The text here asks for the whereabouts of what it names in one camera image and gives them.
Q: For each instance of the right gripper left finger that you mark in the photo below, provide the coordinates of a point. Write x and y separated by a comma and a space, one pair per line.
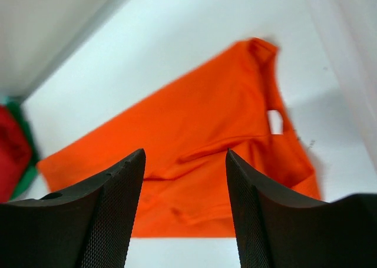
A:
88, 224

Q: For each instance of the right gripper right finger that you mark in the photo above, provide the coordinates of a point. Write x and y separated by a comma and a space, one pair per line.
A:
278, 227

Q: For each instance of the orange t shirt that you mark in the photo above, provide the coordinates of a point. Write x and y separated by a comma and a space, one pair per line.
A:
185, 129

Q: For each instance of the folded green t shirt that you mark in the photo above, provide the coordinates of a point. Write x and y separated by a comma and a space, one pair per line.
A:
27, 149

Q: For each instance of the folded red t shirt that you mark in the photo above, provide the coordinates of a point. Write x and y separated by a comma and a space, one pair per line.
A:
9, 156

